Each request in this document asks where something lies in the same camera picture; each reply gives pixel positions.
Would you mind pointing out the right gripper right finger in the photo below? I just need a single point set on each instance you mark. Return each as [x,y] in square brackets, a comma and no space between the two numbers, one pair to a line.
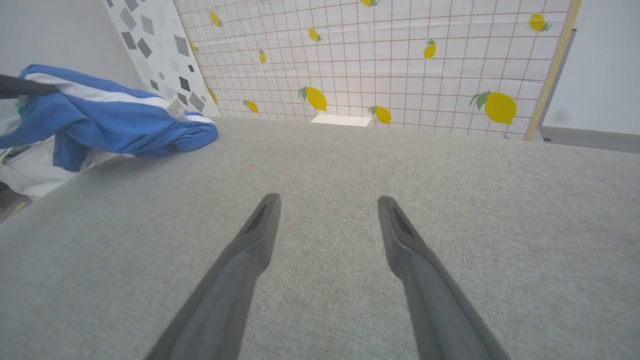
[435,300]

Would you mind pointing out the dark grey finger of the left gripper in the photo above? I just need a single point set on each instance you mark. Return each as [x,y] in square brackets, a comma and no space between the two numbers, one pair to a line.
[25,86]

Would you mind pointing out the lemon print grid board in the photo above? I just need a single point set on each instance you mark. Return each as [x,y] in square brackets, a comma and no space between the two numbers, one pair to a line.
[400,75]

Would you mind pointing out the small white box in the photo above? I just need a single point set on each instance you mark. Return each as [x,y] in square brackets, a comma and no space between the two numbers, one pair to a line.
[341,120]

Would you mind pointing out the light wooden strip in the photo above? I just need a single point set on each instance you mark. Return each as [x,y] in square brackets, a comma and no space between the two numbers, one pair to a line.
[552,70]

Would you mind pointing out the grey terrazzo pattern board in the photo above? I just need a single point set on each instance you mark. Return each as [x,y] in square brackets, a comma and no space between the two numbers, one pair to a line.
[160,45]

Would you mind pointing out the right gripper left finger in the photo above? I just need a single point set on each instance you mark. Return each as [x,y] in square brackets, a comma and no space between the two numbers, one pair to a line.
[225,290]

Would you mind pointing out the grey baseboard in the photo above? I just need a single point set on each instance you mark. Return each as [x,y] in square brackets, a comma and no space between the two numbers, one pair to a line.
[590,137]

